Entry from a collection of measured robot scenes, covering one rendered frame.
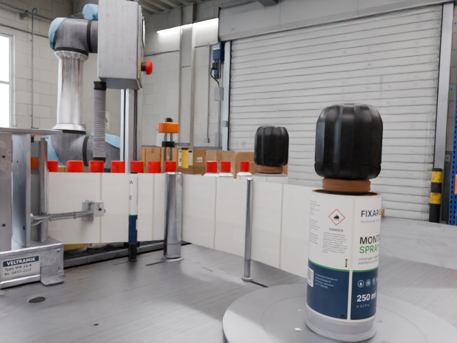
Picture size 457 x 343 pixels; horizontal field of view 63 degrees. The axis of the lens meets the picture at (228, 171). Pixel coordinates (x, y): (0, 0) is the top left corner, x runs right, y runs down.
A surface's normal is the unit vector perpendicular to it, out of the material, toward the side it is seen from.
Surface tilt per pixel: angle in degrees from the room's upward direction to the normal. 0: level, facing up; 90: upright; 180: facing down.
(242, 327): 0
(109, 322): 0
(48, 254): 90
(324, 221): 90
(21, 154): 90
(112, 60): 90
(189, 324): 0
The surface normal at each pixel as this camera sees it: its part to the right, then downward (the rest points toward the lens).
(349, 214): -0.15, 0.05
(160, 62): -0.56, 0.03
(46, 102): 0.83, 0.05
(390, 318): 0.03, -1.00
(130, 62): 0.18, 0.06
